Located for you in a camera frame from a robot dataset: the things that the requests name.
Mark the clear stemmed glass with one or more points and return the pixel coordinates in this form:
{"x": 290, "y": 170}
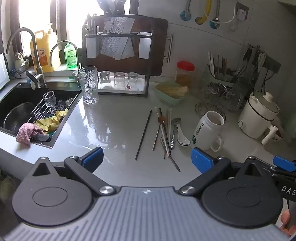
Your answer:
{"x": 211, "y": 89}
{"x": 227, "y": 97}

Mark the black frame dish rack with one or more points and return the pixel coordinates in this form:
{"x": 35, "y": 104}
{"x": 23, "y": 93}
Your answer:
{"x": 148, "y": 69}

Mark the white board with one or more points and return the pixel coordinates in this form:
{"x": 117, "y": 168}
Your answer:
{"x": 3, "y": 71}

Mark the white rack cup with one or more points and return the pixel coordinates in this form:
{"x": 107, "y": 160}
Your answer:
{"x": 145, "y": 47}
{"x": 92, "y": 47}

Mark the pink cloth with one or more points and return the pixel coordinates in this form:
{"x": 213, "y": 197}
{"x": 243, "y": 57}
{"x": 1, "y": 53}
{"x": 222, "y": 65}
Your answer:
{"x": 25, "y": 132}

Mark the pile of wooden sticks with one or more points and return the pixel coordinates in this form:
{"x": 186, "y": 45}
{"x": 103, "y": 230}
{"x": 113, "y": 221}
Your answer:
{"x": 173, "y": 89}

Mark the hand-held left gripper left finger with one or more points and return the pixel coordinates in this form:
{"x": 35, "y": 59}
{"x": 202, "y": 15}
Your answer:
{"x": 92, "y": 158}

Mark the black knife set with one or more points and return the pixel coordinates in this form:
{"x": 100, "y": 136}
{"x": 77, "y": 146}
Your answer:
{"x": 111, "y": 7}

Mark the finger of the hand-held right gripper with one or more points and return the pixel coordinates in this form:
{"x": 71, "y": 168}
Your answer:
{"x": 285, "y": 163}

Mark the red lid plastic jar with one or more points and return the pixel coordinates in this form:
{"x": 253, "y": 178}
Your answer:
{"x": 185, "y": 66}

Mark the tall grey faucet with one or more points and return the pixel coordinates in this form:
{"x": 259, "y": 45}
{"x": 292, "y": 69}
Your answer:
{"x": 34, "y": 51}

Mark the textured glass pitcher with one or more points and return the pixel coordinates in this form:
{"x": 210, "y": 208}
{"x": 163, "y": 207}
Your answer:
{"x": 238, "y": 92}

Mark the steel bowl in sink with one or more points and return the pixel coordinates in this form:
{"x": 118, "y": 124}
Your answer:
{"x": 16, "y": 115}

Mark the sink roll rack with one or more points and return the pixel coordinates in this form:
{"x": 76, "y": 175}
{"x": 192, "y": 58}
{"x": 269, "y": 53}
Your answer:
{"x": 39, "y": 109}

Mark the kitchen window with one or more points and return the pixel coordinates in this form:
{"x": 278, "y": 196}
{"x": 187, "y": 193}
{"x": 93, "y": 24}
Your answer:
{"x": 76, "y": 14}

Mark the yellow detergent jug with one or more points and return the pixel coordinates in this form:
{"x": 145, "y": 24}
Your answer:
{"x": 45, "y": 53}

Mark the white ceramic spoon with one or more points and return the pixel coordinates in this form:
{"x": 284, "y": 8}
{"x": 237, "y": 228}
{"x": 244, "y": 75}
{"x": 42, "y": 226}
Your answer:
{"x": 183, "y": 140}

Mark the black kitchen sink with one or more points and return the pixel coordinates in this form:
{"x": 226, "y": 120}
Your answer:
{"x": 13, "y": 97}

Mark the bundle of chopsticks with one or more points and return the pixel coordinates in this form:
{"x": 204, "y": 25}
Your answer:
{"x": 159, "y": 118}

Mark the grey patterned mat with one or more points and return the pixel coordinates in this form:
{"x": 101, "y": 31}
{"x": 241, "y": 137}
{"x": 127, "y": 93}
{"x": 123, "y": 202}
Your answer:
{"x": 115, "y": 41}

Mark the white drip tray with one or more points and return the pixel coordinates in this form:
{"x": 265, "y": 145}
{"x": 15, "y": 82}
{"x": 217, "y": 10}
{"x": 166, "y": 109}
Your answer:
{"x": 136, "y": 89}

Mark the pale green basket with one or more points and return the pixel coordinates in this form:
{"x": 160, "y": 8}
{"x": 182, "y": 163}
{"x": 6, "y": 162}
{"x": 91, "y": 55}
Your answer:
{"x": 168, "y": 99}

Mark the small glass tumbler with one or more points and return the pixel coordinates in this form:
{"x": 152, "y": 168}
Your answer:
{"x": 132, "y": 78}
{"x": 119, "y": 80}
{"x": 105, "y": 78}

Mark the yellow cloth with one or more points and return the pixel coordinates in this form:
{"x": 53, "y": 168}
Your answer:
{"x": 49, "y": 122}

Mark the bunch of stored chopsticks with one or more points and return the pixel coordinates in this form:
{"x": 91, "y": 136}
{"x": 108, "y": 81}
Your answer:
{"x": 223, "y": 64}

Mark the metal spoon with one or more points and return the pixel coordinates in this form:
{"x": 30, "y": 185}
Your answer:
{"x": 177, "y": 121}

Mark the white ceramic mug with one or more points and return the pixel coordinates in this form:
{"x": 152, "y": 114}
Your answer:
{"x": 203, "y": 132}

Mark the small metal fork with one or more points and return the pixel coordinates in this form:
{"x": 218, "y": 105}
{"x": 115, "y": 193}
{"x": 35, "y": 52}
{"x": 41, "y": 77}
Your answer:
{"x": 173, "y": 162}

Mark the black wall hook rail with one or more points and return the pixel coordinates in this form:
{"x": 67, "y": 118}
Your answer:
{"x": 274, "y": 62}

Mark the white green utensil holder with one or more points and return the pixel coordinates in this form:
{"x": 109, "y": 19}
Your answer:
{"x": 222, "y": 80}

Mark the wall socket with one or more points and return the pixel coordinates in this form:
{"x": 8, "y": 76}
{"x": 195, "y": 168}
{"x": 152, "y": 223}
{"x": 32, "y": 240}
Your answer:
{"x": 242, "y": 12}

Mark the steel wool scrubber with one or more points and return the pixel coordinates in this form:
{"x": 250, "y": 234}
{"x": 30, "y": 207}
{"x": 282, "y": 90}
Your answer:
{"x": 62, "y": 104}

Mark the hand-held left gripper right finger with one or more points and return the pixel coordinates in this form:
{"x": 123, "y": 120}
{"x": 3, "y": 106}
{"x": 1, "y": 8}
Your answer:
{"x": 201, "y": 160}

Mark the small copper spoon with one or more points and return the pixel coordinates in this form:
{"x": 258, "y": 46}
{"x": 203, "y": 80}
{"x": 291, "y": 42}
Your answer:
{"x": 161, "y": 119}

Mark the tall textured glass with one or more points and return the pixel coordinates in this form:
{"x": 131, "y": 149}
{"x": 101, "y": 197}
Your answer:
{"x": 89, "y": 85}

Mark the small glass goblet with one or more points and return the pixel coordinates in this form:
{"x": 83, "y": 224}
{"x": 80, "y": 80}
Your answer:
{"x": 49, "y": 99}

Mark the person's right hand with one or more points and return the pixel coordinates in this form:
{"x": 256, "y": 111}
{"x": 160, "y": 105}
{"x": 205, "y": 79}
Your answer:
{"x": 285, "y": 220}

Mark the curved steel faucet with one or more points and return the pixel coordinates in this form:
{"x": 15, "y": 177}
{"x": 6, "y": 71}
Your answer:
{"x": 52, "y": 49}

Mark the white electric pot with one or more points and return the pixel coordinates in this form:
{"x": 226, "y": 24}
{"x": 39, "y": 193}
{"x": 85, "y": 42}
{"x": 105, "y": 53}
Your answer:
{"x": 256, "y": 120}

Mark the small white bottle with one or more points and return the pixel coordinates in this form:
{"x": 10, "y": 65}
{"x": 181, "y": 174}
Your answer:
{"x": 19, "y": 60}

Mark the green dish soap bottle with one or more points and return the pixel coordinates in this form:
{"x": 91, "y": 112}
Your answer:
{"x": 70, "y": 58}

